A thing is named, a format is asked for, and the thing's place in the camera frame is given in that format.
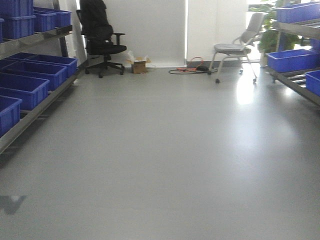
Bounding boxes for small cardboard box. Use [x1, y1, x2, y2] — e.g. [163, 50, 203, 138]
[126, 56, 151, 74]

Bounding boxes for black office chair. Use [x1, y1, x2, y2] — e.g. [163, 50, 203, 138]
[76, 0, 127, 78]

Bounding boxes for grey folding chair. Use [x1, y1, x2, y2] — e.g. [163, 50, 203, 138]
[207, 12, 267, 84]

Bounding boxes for left steel rack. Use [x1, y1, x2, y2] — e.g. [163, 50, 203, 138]
[0, 0, 83, 156]

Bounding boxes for steel rack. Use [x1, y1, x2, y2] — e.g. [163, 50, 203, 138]
[267, 0, 320, 105]
[0, 0, 83, 156]

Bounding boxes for green potted plant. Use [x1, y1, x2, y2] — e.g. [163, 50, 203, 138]
[248, 0, 301, 54]

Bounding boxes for right steel rack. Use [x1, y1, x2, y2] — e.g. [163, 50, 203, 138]
[267, 0, 320, 105]

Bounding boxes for orange and black cables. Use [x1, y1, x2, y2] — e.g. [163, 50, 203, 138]
[168, 56, 218, 75]

